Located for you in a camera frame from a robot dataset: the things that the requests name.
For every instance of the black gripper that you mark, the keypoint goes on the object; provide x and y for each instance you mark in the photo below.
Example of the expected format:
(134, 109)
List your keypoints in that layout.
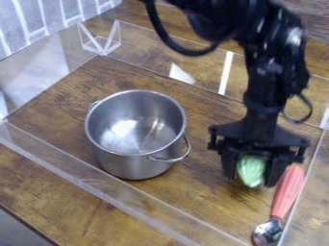
(253, 135)

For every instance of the green bumpy toy vegetable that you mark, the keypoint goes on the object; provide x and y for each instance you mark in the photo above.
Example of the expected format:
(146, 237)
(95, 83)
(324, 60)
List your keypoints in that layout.
(251, 168)

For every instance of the silver metal pot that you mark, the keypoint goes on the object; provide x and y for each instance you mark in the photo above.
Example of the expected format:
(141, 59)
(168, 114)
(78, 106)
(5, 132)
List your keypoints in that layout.
(136, 129)

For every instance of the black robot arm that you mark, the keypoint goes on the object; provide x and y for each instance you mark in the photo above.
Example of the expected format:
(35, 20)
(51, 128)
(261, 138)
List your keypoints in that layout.
(272, 35)

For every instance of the red handled metal spoon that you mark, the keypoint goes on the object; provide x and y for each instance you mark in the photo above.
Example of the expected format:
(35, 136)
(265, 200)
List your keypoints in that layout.
(268, 232)

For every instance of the clear acrylic enclosure wall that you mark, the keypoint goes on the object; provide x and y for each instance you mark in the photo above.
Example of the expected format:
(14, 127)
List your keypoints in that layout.
(53, 182)

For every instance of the clear acrylic triangle bracket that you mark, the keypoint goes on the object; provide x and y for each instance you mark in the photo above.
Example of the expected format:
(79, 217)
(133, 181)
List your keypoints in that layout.
(97, 44)

